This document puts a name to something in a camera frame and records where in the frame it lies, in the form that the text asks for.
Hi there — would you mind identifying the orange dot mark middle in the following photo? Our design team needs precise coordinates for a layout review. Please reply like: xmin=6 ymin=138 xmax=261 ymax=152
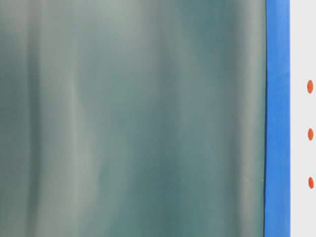
xmin=308 ymin=128 xmax=314 ymax=141

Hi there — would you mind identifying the orange dot mark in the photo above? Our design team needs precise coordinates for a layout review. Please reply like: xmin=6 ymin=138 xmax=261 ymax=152
xmin=308 ymin=177 xmax=314 ymax=189
xmin=307 ymin=79 xmax=314 ymax=94
xmin=308 ymin=128 xmax=314 ymax=141

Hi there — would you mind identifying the green backdrop curtain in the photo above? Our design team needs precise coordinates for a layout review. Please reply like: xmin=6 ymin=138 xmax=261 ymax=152
xmin=0 ymin=0 xmax=266 ymax=237

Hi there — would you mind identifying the blue table cloth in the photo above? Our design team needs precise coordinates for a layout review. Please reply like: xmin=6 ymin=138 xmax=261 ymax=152
xmin=264 ymin=0 xmax=290 ymax=237

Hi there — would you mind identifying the white work board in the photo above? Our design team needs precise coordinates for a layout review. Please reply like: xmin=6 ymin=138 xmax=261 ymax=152
xmin=290 ymin=0 xmax=316 ymax=237

